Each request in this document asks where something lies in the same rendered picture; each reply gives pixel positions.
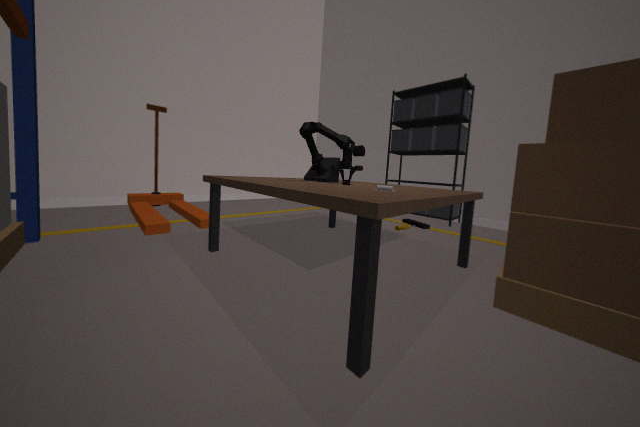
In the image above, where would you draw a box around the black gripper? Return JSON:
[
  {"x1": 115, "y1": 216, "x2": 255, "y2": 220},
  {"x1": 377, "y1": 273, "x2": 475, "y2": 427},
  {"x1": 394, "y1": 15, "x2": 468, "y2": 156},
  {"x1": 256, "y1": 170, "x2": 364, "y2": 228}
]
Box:
[{"x1": 331, "y1": 156, "x2": 363, "y2": 182}]

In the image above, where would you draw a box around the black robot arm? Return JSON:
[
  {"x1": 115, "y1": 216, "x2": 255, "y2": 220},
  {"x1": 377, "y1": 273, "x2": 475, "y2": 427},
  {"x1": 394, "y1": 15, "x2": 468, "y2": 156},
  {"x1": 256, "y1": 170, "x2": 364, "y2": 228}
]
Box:
[{"x1": 299, "y1": 122, "x2": 365, "y2": 176}]

